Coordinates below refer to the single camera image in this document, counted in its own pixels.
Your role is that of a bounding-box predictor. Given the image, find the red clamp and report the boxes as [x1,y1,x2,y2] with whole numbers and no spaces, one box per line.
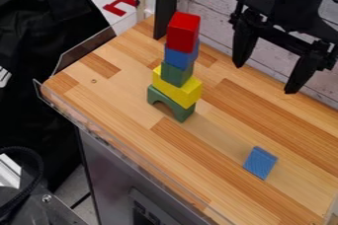
[101,0,141,18]

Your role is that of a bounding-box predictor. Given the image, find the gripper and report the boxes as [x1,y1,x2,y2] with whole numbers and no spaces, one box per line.
[228,0,338,95]

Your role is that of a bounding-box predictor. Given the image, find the black cable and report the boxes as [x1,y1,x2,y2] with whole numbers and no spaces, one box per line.
[0,146,45,221]

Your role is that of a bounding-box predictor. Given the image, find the yellow block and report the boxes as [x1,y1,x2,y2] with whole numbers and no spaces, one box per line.
[151,64,204,111]

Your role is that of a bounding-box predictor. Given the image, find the blue wedge block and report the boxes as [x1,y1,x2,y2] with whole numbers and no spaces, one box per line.
[241,146,281,182]

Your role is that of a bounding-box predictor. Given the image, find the green arch block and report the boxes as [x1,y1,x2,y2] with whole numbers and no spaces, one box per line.
[146,84,199,124]

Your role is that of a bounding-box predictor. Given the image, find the black post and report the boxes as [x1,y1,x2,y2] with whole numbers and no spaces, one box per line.
[151,0,182,41]

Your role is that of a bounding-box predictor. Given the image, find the small green block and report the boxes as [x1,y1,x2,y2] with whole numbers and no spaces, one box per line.
[159,60,196,89]

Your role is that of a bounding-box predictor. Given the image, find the red block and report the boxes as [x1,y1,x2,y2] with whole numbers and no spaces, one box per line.
[164,11,203,54]

